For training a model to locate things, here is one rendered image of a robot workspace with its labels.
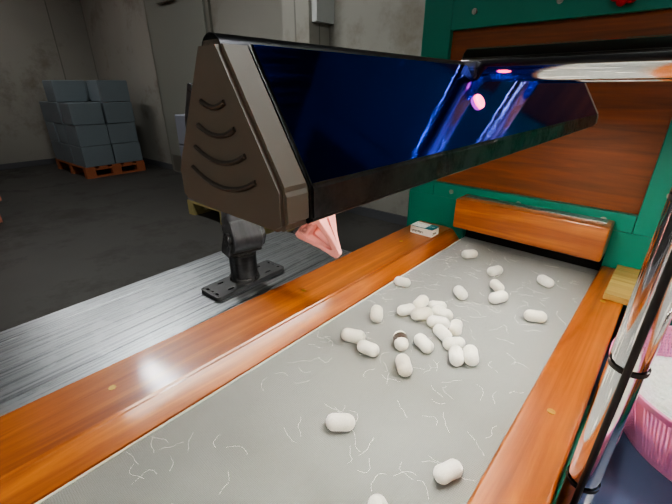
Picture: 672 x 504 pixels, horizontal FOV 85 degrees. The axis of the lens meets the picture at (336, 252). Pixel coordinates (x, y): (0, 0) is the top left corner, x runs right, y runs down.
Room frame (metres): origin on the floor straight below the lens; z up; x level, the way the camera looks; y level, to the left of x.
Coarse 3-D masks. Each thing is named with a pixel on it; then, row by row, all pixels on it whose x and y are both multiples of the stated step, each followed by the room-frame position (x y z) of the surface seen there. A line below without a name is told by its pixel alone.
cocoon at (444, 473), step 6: (444, 462) 0.25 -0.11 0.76; (450, 462) 0.25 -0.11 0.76; (456, 462) 0.25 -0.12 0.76; (438, 468) 0.24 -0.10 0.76; (444, 468) 0.24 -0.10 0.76; (450, 468) 0.24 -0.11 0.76; (456, 468) 0.24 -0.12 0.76; (462, 468) 0.25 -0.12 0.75; (438, 474) 0.24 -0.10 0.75; (444, 474) 0.24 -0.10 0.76; (450, 474) 0.24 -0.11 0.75; (456, 474) 0.24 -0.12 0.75; (438, 480) 0.24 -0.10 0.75; (444, 480) 0.23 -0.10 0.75; (450, 480) 0.24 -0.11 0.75
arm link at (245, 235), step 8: (224, 216) 0.76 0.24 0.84; (232, 216) 0.76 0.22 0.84; (224, 224) 0.76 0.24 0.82; (232, 224) 0.74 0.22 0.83; (240, 224) 0.75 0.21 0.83; (248, 224) 0.76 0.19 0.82; (256, 224) 0.77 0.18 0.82; (224, 232) 0.77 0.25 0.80; (232, 232) 0.73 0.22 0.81; (240, 232) 0.74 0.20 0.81; (248, 232) 0.75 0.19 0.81; (256, 232) 0.76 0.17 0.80; (232, 240) 0.74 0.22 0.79; (240, 240) 0.73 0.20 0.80; (248, 240) 0.74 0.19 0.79; (256, 240) 0.75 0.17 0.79; (232, 248) 0.74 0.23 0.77; (240, 248) 0.73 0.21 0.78; (248, 248) 0.75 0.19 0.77
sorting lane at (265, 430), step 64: (448, 256) 0.77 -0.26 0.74; (512, 256) 0.77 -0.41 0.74; (384, 320) 0.52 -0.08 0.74; (512, 320) 0.52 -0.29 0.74; (256, 384) 0.37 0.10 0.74; (320, 384) 0.37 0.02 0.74; (384, 384) 0.37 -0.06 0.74; (448, 384) 0.37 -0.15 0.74; (512, 384) 0.37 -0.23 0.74; (128, 448) 0.28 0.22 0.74; (192, 448) 0.28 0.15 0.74; (256, 448) 0.28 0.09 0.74; (320, 448) 0.28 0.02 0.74; (384, 448) 0.28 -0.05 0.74; (448, 448) 0.28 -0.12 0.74
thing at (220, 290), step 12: (252, 252) 0.79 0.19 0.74; (240, 264) 0.75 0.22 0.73; (252, 264) 0.77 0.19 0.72; (264, 264) 0.85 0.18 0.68; (276, 264) 0.85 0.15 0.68; (228, 276) 0.79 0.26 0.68; (240, 276) 0.75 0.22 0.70; (252, 276) 0.76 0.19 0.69; (264, 276) 0.79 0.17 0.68; (204, 288) 0.73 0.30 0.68; (216, 288) 0.73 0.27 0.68; (228, 288) 0.73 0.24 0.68; (240, 288) 0.73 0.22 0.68; (216, 300) 0.69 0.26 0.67
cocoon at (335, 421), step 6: (330, 414) 0.31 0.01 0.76; (336, 414) 0.31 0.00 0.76; (342, 414) 0.31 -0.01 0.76; (348, 414) 0.31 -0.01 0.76; (330, 420) 0.30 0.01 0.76; (336, 420) 0.30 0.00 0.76; (342, 420) 0.30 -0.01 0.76; (348, 420) 0.30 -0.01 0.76; (354, 420) 0.30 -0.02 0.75; (330, 426) 0.29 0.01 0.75; (336, 426) 0.29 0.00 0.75; (342, 426) 0.29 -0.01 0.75; (348, 426) 0.29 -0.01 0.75
